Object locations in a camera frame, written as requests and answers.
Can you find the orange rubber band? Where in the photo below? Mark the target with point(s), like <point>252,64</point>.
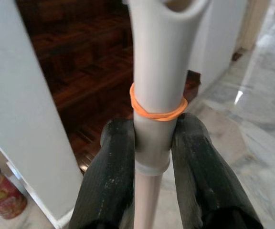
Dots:
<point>149,115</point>

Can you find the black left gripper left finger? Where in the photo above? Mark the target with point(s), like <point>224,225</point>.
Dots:
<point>111,179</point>

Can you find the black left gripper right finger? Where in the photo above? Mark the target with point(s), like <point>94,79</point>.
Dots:
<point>199,171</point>

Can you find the red cylindrical can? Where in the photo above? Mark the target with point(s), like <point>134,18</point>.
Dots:
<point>1,198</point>

